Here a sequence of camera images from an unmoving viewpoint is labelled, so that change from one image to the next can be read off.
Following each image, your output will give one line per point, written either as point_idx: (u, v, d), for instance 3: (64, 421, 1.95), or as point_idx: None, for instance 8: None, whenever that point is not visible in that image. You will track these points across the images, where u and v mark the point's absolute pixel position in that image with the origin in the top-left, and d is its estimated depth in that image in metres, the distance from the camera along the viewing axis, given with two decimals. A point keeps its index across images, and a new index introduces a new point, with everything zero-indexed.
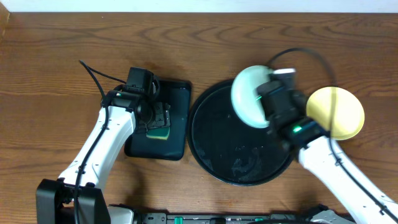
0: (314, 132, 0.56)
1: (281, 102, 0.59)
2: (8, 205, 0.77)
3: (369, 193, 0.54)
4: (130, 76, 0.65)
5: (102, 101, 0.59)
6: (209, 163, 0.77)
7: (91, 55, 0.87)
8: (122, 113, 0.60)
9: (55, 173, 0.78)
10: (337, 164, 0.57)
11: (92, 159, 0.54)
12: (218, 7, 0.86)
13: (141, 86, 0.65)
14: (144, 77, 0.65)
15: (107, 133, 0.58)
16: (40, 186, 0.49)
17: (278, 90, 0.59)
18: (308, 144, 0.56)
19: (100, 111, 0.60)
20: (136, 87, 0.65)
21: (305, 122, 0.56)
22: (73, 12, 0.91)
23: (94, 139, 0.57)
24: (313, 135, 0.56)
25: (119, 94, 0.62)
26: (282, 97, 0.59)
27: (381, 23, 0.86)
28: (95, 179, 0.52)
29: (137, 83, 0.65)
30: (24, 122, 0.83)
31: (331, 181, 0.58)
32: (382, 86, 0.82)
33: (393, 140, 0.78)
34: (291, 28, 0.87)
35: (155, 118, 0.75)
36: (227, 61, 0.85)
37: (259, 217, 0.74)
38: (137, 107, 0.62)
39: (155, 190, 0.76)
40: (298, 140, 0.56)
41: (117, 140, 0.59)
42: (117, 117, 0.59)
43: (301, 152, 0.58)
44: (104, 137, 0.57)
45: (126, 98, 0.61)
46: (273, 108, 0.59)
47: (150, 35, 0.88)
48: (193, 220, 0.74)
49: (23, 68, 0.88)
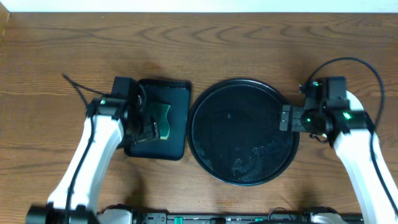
0: (363, 125, 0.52)
1: (338, 90, 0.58)
2: (7, 205, 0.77)
3: (386, 190, 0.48)
4: (116, 85, 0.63)
5: (87, 111, 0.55)
6: (209, 163, 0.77)
7: (91, 55, 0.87)
8: (107, 121, 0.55)
9: (55, 173, 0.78)
10: (370, 159, 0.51)
11: (82, 177, 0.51)
12: (218, 7, 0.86)
13: (126, 93, 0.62)
14: (129, 84, 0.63)
15: (93, 146, 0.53)
16: (28, 213, 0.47)
17: (340, 80, 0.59)
18: (351, 132, 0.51)
19: (85, 122, 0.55)
20: (122, 95, 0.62)
21: (334, 85, 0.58)
22: (74, 12, 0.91)
23: (80, 156, 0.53)
24: (362, 129, 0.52)
25: (103, 101, 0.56)
26: (341, 86, 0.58)
27: (381, 23, 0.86)
28: (86, 198, 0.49)
29: (122, 91, 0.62)
30: (24, 122, 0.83)
31: (356, 172, 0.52)
32: (382, 86, 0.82)
33: (393, 140, 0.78)
34: (291, 28, 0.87)
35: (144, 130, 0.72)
36: (228, 61, 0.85)
37: (259, 217, 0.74)
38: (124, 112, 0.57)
39: (155, 190, 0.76)
40: (344, 124, 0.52)
41: (106, 152, 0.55)
42: (104, 129, 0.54)
43: (339, 142, 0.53)
44: (91, 151, 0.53)
45: (111, 104, 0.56)
46: (329, 93, 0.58)
47: (150, 35, 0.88)
48: (193, 220, 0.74)
49: (23, 68, 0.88)
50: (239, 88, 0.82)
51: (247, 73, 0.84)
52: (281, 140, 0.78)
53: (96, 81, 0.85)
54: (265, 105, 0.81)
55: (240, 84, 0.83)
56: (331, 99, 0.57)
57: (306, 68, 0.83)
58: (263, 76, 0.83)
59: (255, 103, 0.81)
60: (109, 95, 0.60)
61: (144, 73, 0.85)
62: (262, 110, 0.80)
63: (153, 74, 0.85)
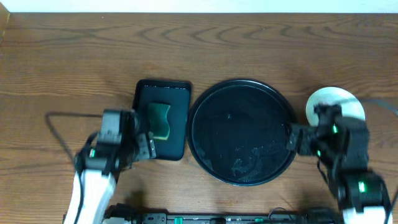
0: (377, 199, 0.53)
1: (357, 146, 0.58)
2: (7, 205, 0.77)
3: None
4: (104, 121, 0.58)
5: (76, 165, 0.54)
6: (209, 163, 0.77)
7: (91, 55, 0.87)
8: (96, 181, 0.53)
9: (55, 173, 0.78)
10: None
11: None
12: (218, 7, 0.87)
13: (117, 131, 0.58)
14: (120, 119, 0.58)
15: (84, 211, 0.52)
16: None
17: (364, 135, 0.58)
18: (365, 210, 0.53)
19: (74, 182, 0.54)
20: (112, 134, 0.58)
21: (356, 142, 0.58)
22: (74, 13, 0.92)
23: (72, 221, 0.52)
24: (377, 206, 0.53)
25: (93, 152, 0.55)
26: (362, 143, 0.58)
27: (380, 24, 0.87)
28: None
29: (112, 129, 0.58)
30: (24, 122, 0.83)
31: None
32: (382, 86, 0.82)
33: (393, 140, 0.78)
34: (291, 29, 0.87)
35: (139, 152, 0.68)
36: (228, 61, 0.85)
37: (259, 217, 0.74)
38: (113, 160, 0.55)
39: (155, 190, 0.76)
40: (357, 198, 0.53)
41: (98, 211, 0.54)
42: (92, 190, 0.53)
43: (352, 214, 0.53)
44: (82, 215, 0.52)
45: (101, 157, 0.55)
46: (348, 149, 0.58)
47: (150, 35, 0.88)
48: (193, 220, 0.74)
49: (23, 69, 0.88)
50: (239, 88, 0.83)
51: (247, 73, 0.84)
52: (281, 140, 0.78)
53: (97, 82, 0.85)
54: (265, 105, 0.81)
55: (240, 84, 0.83)
56: (349, 156, 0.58)
57: (306, 68, 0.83)
58: (263, 76, 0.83)
59: (255, 104, 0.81)
60: (99, 139, 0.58)
61: (144, 74, 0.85)
62: (262, 110, 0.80)
63: (153, 74, 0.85)
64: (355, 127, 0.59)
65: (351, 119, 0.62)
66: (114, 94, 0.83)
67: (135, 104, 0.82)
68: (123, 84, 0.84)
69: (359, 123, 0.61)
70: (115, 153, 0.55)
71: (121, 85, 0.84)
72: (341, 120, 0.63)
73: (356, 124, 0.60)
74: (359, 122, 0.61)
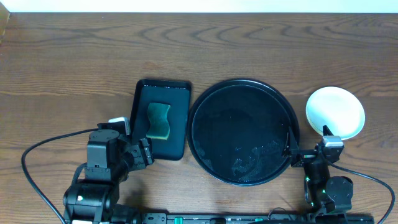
0: None
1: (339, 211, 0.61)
2: (6, 206, 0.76)
3: None
4: (90, 155, 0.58)
5: (65, 214, 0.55)
6: (209, 163, 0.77)
7: (91, 55, 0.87)
8: None
9: (54, 172, 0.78)
10: None
11: None
12: (218, 7, 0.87)
13: (105, 165, 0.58)
14: (107, 154, 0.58)
15: None
16: None
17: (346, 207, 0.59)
18: None
19: None
20: (100, 167, 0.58)
21: (337, 211, 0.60)
22: (74, 13, 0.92)
23: None
24: None
25: (81, 198, 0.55)
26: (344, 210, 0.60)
27: (380, 24, 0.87)
28: None
29: (99, 163, 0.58)
30: (24, 122, 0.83)
31: None
32: (382, 86, 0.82)
33: (393, 140, 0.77)
34: (291, 28, 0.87)
35: (135, 162, 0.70)
36: (228, 61, 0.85)
37: (259, 217, 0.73)
38: (106, 201, 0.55)
39: (155, 190, 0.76)
40: None
41: None
42: None
43: None
44: None
45: (89, 203, 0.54)
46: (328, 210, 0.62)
47: (150, 35, 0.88)
48: (193, 220, 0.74)
49: (22, 68, 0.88)
50: (239, 88, 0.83)
51: (247, 73, 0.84)
52: (281, 140, 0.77)
53: (96, 81, 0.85)
54: (265, 105, 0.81)
55: (240, 84, 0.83)
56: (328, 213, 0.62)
57: (306, 68, 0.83)
58: (263, 75, 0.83)
59: (255, 104, 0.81)
60: (88, 175, 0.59)
61: (144, 73, 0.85)
62: (262, 110, 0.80)
63: (153, 74, 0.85)
64: (341, 201, 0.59)
65: (343, 188, 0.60)
66: (113, 94, 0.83)
67: (135, 104, 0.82)
68: (123, 84, 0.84)
69: (347, 193, 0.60)
70: (105, 192, 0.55)
71: (120, 84, 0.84)
72: (333, 183, 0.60)
73: (343, 195, 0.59)
74: (346, 195, 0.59)
